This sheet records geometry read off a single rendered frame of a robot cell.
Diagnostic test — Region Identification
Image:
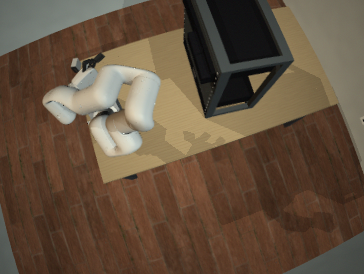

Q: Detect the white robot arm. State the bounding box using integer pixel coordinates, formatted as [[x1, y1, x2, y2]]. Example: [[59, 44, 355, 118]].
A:
[[43, 64, 161, 157]]

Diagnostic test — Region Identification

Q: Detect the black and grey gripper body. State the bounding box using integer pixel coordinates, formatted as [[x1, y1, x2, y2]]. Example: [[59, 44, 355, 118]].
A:
[[72, 64, 98, 90]]

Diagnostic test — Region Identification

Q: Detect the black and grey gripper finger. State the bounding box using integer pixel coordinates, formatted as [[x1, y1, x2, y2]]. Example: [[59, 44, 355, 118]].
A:
[[82, 53, 105, 72]]

